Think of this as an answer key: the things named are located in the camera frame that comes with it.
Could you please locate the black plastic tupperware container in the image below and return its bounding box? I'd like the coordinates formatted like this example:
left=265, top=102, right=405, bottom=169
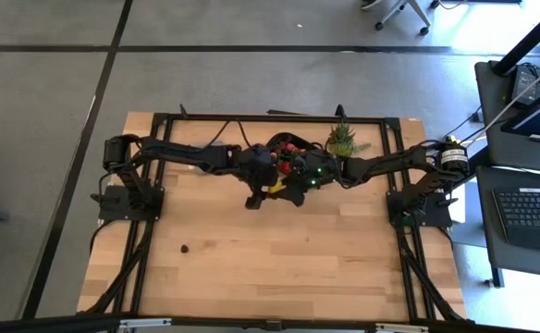
left=269, top=131, right=326, bottom=158

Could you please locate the silver metal bracket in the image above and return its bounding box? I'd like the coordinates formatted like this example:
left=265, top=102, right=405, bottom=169
left=118, top=317, right=173, bottom=330
left=374, top=322, right=431, bottom=333

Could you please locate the black aluminium table frame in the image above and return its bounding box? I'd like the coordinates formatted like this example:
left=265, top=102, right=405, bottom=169
left=78, top=104, right=474, bottom=325

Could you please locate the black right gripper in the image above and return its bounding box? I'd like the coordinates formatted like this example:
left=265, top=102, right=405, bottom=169
left=281, top=150, right=340, bottom=207

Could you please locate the potted succulent plant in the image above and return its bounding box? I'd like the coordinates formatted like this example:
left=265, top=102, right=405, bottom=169
left=325, top=120, right=373, bottom=159

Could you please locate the black power adapter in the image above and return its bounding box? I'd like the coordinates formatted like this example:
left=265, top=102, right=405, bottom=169
left=511, top=64, right=540, bottom=105

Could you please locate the black frame pole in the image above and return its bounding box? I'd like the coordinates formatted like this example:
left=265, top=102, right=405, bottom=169
left=490, top=0, right=540, bottom=78

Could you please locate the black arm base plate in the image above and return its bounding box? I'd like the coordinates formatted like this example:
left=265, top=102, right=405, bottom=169
left=387, top=189, right=454, bottom=228
left=97, top=184, right=166, bottom=222

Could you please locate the black desk with keyboard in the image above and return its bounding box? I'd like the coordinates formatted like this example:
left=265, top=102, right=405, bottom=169
left=475, top=165, right=540, bottom=289

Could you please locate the black computer keyboard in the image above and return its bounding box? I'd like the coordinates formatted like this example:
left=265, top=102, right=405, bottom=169
left=491, top=187, right=540, bottom=254

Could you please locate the black desk with box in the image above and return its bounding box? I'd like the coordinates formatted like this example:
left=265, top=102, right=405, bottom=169
left=474, top=59, right=540, bottom=175

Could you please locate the grey mesh office chair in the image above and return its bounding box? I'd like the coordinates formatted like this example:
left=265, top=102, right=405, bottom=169
left=374, top=0, right=433, bottom=37

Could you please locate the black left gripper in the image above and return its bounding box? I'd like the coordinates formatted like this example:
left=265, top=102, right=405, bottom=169
left=239, top=143, right=280, bottom=210

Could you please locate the white hanging cable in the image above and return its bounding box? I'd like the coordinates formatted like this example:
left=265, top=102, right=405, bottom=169
left=482, top=55, right=540, bottom=130

